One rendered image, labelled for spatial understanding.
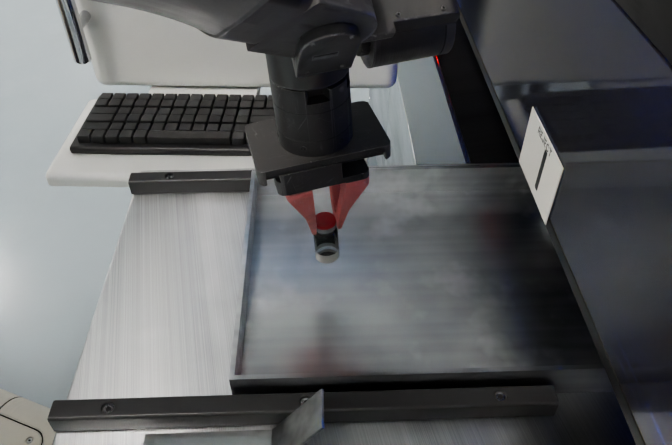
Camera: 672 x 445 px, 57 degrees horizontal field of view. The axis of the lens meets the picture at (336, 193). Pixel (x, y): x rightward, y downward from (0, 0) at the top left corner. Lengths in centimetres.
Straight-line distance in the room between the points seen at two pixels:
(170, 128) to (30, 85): 198
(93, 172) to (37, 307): 102
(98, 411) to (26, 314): 136
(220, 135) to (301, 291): 36
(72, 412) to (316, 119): 30
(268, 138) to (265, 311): 18
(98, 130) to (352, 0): 66
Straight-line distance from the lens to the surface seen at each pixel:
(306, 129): 44
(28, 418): 134
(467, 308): 60
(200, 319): 60
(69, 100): 270
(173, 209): 71
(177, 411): 52
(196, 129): 91
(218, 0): 30
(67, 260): 199
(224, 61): 102
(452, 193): 71
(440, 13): 41
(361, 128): 48
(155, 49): 104
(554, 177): 51
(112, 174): 90
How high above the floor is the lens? 134
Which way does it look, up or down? 41 degrees down
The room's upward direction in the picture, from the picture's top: straight up
